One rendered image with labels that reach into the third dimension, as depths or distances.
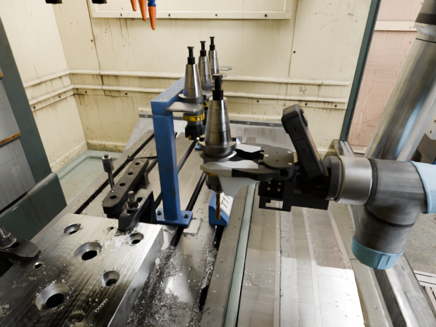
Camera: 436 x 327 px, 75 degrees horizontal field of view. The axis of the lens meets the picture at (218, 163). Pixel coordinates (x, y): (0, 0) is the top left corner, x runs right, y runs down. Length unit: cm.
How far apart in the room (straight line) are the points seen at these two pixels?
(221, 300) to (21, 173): 71
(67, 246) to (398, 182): 59
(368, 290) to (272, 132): 84
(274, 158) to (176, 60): 113
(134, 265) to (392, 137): 51
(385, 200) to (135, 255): 43
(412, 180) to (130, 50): 139
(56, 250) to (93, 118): 128
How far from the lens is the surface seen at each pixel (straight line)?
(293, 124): 42
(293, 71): 144
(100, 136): 187
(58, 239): 67
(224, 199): 78
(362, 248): 56
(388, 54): 317
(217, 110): 43
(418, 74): 56
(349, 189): 46
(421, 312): 85
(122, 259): 58
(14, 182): 102
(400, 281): 89
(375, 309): 98
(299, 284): 85
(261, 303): 79
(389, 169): 48
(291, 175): 44
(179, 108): 61
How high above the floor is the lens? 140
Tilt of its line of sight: 29 degrees down
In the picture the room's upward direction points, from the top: straight up
